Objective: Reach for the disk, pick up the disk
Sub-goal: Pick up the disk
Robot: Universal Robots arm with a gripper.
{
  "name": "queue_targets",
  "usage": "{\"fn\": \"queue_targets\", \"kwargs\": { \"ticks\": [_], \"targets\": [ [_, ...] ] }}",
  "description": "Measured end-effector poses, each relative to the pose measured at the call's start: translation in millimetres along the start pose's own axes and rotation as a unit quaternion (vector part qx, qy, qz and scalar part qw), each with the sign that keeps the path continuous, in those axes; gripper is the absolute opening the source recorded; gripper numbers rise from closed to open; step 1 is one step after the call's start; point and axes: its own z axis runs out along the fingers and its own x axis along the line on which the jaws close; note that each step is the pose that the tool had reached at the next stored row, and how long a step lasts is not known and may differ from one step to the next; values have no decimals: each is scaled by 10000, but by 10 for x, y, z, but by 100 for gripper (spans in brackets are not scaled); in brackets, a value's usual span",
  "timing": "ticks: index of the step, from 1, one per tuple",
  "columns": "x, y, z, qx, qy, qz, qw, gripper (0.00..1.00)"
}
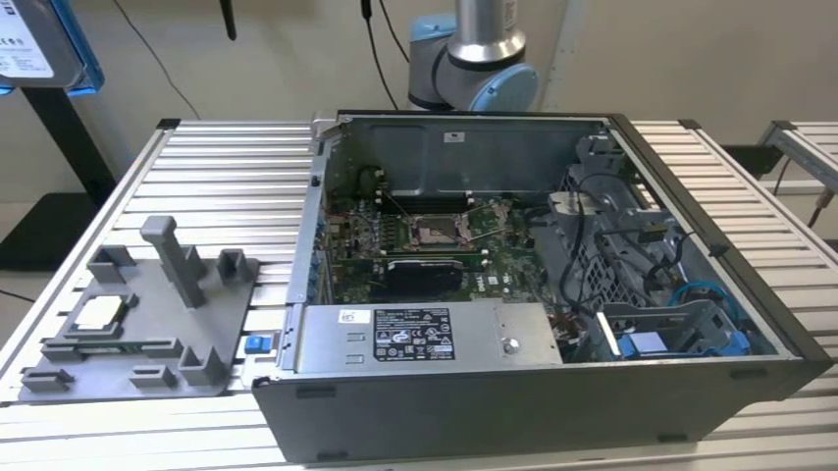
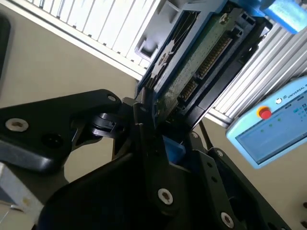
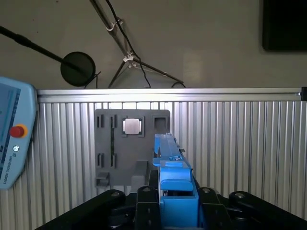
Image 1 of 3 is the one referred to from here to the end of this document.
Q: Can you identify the hard disk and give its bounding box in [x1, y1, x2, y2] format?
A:
[0, 0, 106, 95]

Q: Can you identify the metal disk bay cage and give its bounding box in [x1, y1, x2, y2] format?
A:
[529, 134, 754, 364]

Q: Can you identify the blue disk carrier in bay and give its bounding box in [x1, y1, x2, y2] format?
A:
[612, 329, 752, 359]

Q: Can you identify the CPU socket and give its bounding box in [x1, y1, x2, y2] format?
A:
[406, 214, 465, 247]

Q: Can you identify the thin metal locking lever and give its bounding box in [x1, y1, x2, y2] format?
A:
[383, 189, 422, 230]

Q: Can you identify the black graphics card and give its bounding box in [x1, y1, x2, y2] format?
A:
[382, 258, 465, 301]

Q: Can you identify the metal socket cover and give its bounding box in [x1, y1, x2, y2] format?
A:
[465, 204, 511, 233]

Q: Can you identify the green motherboard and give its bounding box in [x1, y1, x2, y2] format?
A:
[323, 193, 571, 315]

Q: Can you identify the silver power supply unit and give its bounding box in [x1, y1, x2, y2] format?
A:
[293, 301, 566, 372]

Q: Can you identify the grey plastic parts rack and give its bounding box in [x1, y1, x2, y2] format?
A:
[19, 215, 265, 404]

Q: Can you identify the black open PC case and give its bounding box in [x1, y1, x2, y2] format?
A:
[251, 110, 834, 465]

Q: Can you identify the silver CPU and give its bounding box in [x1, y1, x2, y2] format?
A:
[71, 295, 127, 331]

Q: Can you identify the black antenna rod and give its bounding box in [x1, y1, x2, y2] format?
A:
[218, 0, 239, 41]

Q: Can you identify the black box under table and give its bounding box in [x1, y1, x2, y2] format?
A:
[722, 144, 786, 182]

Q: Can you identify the black stand with base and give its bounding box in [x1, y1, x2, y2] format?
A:
[0, 87, 120, 273]

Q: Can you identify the metal slat side table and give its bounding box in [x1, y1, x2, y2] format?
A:
[762, 119, 838, 190]

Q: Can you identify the black wire in case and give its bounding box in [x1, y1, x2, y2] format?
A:
[546, 171, 630, 315]

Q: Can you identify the black hanging wall cable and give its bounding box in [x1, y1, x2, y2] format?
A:
[361, 0, 402, 112]
[110, 0, 203, 122]

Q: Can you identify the light blue data wire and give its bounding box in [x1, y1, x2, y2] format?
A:
[672, 281, 730, 318]

